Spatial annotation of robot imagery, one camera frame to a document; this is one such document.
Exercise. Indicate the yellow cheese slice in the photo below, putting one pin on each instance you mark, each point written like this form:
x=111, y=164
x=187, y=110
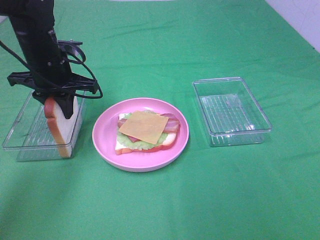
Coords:
x=144, y=135

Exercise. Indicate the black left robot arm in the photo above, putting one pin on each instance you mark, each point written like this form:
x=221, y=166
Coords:
x=47, y=59

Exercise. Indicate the clear plastic tray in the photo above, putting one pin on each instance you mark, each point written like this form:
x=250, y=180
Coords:
x=30, y=138
x=231, y=115

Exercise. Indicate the green lettuce leaf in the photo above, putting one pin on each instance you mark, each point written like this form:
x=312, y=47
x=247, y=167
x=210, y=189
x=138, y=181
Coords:
x=122, y=142

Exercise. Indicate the white bread slice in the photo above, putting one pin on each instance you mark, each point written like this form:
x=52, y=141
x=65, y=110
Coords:
x=155, y=149

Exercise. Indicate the bacon strip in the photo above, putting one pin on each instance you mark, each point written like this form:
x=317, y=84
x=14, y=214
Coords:
x=133, y=139
x=166, y=122

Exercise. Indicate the pink round plate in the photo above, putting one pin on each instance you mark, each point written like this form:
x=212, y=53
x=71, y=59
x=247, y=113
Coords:
x=105, y=130

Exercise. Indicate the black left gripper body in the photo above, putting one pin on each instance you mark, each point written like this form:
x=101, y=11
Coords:
x=73, y=84

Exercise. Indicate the green tablecloth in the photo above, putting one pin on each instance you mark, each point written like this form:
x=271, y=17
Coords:
x=156, y=49

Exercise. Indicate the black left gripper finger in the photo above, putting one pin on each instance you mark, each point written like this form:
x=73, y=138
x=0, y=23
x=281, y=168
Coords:
x=66, y=103
x=42, y=97

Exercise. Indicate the clear left plastic tray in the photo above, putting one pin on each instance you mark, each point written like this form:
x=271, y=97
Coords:
x=30, y=138

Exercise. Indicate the clear right plastic tray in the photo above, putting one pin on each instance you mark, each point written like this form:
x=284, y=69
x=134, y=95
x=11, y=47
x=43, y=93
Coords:
x=231, y=115

